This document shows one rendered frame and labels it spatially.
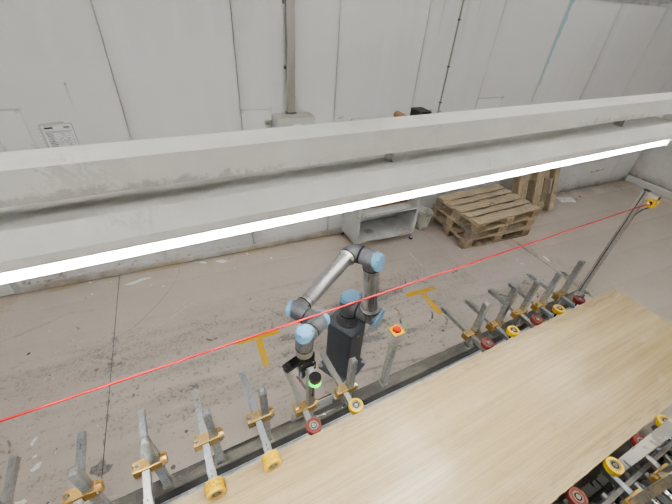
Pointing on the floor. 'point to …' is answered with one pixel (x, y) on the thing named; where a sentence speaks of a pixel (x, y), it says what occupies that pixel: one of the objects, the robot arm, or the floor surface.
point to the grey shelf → (380, 219)
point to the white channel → (424, 134)
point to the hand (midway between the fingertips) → (300, 377)
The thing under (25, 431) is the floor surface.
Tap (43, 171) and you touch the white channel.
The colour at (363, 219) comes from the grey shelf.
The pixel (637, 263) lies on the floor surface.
